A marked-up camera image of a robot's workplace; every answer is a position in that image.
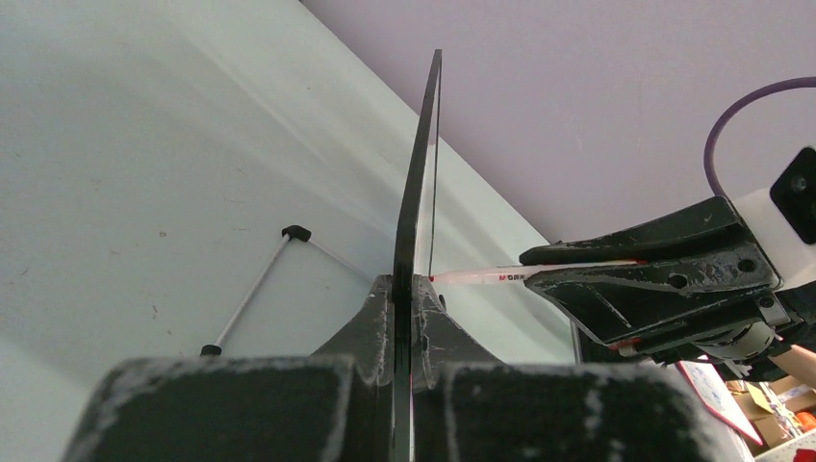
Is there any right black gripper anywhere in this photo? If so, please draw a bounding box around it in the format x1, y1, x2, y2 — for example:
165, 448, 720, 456
519, 196, 815, 371

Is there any red whiteboard marker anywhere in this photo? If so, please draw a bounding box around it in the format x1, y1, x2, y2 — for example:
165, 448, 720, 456
426, 260, 646, 285

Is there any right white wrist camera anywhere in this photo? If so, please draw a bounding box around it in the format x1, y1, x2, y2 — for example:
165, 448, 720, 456
734, 146, 815, 290

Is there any white board black frame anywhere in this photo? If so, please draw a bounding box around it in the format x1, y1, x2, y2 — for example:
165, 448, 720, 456
198, 48, 445, 462

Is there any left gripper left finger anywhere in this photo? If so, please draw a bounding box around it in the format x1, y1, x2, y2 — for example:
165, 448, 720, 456
64, 275, 394, 461

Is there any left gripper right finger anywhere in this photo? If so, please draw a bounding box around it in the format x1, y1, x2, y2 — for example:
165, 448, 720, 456
412, 276, 733, 461

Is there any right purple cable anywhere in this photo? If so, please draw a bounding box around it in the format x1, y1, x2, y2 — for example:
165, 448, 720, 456
703, 76, 816, 199

